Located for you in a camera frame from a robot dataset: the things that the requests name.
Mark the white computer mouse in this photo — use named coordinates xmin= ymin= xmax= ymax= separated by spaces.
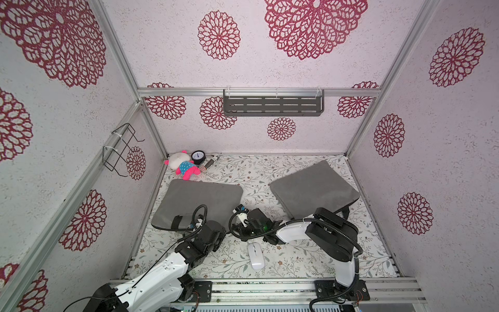
xmin=248 ymin=243 xmax=265 ymax=271

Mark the grey laptop bag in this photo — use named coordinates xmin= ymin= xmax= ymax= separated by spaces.
xmin=151 ymin=179 xmax=243 ymax=231
xmin=270 ymin=161 xmax=360 ymax=219

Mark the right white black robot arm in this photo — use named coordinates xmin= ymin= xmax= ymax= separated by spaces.
xmin=228 ymin=206 xmax=363 ymax=311

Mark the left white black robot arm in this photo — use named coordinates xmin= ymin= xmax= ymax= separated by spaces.
xmin=64 ymin=204 xmax=233 ymax=311

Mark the small striped tool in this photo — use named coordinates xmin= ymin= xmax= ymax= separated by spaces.
xmin=198 ymin=155 xmax=219 ymax=172

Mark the pink white plush toy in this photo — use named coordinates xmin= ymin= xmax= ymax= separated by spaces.
xmin=165 ymin=151 xmax=201 ymax=181

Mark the black round gauge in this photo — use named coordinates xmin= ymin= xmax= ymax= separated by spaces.
xmin=191 ymin=150 xmax=206 ymax=165

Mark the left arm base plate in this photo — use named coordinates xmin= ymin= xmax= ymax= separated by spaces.
xmin=178 ymin=281 xmax=213 ymax=304

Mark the aluminium front rail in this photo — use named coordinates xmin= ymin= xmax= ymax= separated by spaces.
xmin=195 ymin=278 xmax=427 ymax=305

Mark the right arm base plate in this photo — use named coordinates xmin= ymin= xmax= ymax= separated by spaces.
xmin=314 ymin=279 xmax=370 ymax=302

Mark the grey metal wall shelf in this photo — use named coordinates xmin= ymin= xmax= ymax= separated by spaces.
xmin=222 ymin=89 xmax=324 ymax=117

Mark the black wire wall rack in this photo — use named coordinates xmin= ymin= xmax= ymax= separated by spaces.
xmin=101 ymin=123 xmax=146 ymax=181

